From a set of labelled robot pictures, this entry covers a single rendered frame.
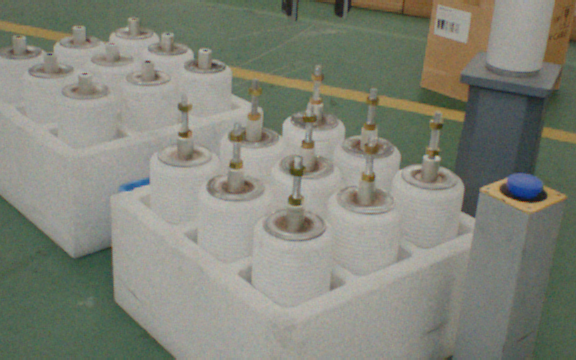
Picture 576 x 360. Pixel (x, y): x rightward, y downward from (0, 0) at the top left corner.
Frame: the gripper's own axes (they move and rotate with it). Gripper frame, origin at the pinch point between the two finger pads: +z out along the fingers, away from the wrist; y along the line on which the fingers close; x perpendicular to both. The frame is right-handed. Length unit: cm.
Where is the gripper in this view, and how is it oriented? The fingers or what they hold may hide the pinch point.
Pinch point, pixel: (316, 7)
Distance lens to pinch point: 108.2
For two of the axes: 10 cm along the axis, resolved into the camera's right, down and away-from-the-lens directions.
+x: 4.1, 4.1, -8.2
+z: -0.5, 9.0, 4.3
